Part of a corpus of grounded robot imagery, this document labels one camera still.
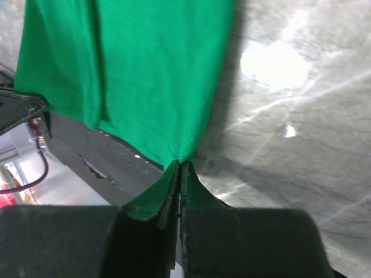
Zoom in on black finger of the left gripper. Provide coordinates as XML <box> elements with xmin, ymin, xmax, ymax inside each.
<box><xmin>0</xmin><ymin>83</ymin><xmax>48</xmax><ymax>136</ymax></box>

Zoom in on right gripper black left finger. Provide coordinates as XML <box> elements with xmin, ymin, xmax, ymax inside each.
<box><xmin>1</xmin><ymin>161</ymin><xmax>179</xmax><ymax>277</ymax></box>

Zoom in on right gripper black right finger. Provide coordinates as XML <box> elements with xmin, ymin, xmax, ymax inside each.
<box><xmin>181</xmin><ymin>162</ymin><xmax>333</xmax><ymax>277</ymax></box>

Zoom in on green t shirt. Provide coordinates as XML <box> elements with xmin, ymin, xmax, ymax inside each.
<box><xmin>13</xmin><ymin>0</ymin><xmax>237</xmax><ymax>171</ymax></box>

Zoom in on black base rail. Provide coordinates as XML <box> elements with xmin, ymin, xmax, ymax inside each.
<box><xmin>0</xmin><ymin>62</ymin><xmax>172</xmax><ymax>206</ymax></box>

